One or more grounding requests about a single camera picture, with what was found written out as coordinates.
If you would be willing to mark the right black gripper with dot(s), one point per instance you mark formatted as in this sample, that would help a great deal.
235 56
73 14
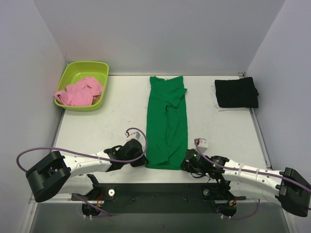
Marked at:
185 164

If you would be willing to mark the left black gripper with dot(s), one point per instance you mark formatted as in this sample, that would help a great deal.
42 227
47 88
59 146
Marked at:
138 160

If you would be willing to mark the green t shirt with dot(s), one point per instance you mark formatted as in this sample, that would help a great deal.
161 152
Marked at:
167 125

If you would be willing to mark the white t shirt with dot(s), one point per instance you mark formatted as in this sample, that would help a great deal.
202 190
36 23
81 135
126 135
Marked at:
215 102

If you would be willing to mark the black t shirt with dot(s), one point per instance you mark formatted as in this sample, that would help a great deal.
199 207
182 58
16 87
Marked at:
240 93

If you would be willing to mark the green plastic basin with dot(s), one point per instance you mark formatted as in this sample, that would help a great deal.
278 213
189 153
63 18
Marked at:
77 71

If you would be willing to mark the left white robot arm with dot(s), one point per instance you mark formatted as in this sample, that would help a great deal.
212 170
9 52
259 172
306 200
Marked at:
57 173

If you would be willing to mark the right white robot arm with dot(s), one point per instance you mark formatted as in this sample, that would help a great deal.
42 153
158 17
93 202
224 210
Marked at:
233 180

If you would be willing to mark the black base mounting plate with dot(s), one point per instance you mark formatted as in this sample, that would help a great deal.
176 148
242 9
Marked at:
158 198

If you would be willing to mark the pink t shirt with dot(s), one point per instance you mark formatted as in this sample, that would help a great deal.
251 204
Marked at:
82 93

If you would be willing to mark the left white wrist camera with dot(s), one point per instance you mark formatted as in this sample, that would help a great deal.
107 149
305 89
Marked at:
134 135

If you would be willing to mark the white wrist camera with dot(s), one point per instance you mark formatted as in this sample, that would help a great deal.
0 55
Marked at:
201 145
134 135

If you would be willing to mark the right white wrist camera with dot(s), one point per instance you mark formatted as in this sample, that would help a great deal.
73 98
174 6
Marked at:
201 145

